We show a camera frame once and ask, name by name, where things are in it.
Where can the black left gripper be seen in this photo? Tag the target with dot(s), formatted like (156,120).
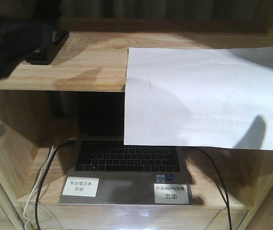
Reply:
(25,26)

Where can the black stapler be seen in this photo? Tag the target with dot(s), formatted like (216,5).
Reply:
(45,55)

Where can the white paper sheet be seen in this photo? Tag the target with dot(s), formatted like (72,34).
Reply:
(200,97)

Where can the grey laptop with stickers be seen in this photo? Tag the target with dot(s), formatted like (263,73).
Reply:
(106,171)

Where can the wooden shelf unit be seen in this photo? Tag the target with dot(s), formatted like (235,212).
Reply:
(95,58)

